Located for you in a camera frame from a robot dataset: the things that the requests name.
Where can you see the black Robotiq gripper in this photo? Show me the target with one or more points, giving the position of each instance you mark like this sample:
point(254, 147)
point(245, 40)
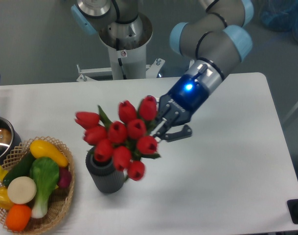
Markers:
point(176, 107)

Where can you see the red tulip bouquet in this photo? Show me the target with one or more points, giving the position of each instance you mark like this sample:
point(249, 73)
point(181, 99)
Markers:
point(123, 142)

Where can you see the dark grey ribbed vase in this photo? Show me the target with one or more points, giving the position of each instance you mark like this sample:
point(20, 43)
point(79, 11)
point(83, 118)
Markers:
point(105, 176)

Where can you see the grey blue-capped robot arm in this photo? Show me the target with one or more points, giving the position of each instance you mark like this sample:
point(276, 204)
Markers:
point(216, 44)

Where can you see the purple red radish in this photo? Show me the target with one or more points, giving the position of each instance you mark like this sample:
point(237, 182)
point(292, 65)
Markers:
point(65, 178)

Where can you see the green bok choy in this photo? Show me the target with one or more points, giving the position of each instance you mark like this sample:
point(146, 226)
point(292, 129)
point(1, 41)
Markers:
point(45, 174)

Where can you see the yellow squash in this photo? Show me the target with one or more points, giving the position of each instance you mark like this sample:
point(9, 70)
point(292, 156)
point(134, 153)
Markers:
point(42, 148)

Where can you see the woven wicker basket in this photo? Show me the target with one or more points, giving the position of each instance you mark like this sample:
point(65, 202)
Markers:
point(59, 201)

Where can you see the blue plastic bag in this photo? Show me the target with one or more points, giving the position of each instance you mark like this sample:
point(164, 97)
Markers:
point(280, 15)

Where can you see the dark green cucumber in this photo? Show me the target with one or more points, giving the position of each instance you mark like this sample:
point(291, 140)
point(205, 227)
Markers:
point(22, 168)

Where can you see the beige round slice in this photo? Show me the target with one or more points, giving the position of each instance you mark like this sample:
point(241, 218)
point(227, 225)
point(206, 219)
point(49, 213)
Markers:
point(21, 190)

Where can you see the yellow banana tip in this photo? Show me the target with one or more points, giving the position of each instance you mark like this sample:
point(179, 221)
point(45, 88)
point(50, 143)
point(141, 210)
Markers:
point(3, 173)

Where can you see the orange fruit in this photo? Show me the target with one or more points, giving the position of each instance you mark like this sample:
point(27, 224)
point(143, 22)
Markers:
point(18, 217)

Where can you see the yellow bell pepper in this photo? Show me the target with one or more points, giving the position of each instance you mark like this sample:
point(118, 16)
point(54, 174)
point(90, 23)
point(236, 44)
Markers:
point(5, 201)

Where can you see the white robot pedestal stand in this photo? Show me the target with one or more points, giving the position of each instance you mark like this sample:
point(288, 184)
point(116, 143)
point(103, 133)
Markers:
point(127, 51)

